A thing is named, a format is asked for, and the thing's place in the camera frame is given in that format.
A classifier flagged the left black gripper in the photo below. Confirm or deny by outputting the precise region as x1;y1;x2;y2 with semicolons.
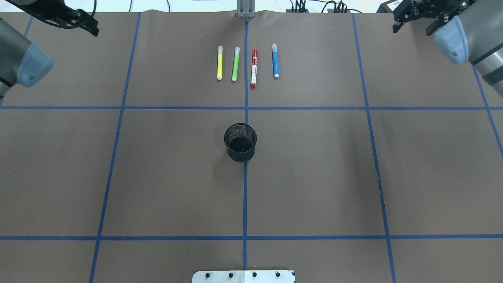
8;0;99;37

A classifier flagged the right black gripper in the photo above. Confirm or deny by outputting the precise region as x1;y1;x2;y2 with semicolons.
392;0;470;37

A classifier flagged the yellow highlighter pen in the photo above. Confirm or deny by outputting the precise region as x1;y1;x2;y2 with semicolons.
216;45;223;81

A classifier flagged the green highlighter pen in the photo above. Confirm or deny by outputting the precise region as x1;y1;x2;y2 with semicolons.
231;46;240;82

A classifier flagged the blue highlighter pen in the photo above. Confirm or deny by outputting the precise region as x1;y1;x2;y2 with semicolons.
272;43;280;79

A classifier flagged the red and white marker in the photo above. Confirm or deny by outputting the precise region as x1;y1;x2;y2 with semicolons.
250;50;258;88

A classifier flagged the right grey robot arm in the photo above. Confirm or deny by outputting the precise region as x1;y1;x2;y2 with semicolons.
393;0;503;95

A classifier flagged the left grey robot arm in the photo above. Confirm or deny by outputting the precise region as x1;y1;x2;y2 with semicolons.
0;0;99;99

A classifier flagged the black box with label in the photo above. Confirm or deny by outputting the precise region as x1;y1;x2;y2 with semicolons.
376;0;402;14

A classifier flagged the right grey USB hub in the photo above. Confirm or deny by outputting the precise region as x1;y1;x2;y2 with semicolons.
327;0;350;14

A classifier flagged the grey usb hub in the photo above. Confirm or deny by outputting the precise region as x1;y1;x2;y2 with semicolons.
286;0;309;13
327;0;350;14

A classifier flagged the left grey USB hub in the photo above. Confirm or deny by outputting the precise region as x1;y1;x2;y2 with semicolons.
286;0;309;13

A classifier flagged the brown paper table mat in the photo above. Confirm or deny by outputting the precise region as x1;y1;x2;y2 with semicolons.
1;11;502;283

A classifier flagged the black mesh pen cup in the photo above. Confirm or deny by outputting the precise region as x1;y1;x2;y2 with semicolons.
224;123;257;163

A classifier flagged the white metal mounting plate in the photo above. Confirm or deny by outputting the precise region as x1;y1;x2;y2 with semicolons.
191;269;296;283

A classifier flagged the aluminium frame post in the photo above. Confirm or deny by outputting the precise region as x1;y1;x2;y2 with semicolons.
236;0;256;18

